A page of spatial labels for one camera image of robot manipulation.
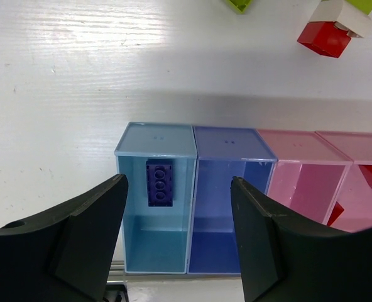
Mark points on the lime green lego brick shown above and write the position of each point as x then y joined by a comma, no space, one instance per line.
238,6

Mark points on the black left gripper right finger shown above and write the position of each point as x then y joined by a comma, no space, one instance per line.
285,256

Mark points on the purple lego brick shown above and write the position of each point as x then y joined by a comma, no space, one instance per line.
159,182

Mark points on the red green white lego stack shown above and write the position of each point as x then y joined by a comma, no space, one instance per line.
333,24

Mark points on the aluminium front rail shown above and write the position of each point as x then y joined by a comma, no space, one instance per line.
117,275

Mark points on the dark blue container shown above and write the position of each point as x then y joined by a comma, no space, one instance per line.
223,153

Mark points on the wide pink container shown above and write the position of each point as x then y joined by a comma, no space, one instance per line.
356,146

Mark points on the narrow pink container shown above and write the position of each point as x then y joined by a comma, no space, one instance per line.
308,173

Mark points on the light blue container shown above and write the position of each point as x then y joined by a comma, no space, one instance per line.
156,239

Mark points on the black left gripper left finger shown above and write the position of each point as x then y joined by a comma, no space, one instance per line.
65,252

